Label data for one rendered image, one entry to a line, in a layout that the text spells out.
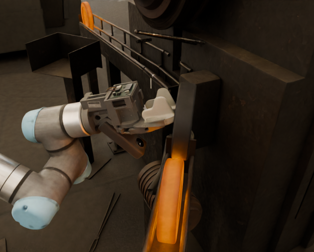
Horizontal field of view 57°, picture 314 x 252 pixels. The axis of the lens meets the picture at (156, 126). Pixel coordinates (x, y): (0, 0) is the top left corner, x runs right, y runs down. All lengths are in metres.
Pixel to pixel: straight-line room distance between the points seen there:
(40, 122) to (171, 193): 0.32
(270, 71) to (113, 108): 0.38
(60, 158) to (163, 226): 0.29
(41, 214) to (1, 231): 0.98
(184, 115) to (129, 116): 0.12
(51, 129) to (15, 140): 1.48
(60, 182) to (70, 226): 0.85
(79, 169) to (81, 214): 0.83
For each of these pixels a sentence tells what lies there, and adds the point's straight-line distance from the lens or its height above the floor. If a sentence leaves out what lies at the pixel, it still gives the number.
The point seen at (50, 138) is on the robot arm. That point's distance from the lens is 0.67.
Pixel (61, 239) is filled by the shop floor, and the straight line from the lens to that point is 1.46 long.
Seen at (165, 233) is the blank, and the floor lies 0.72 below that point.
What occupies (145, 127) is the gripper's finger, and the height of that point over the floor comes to 0.83.
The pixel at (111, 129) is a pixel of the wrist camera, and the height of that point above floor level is 0.80.
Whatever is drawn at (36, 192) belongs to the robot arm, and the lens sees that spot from 0.62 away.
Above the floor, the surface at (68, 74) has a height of 0.60.
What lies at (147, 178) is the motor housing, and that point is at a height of 0.51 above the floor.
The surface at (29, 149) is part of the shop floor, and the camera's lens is 2.00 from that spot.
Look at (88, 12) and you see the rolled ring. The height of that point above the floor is 0.72.
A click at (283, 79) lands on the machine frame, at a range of 0.70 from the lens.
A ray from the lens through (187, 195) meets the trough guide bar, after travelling 0.62.
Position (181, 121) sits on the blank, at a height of 0.86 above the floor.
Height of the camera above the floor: 1.14
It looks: 34 degrees down
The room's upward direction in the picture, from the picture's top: straight up
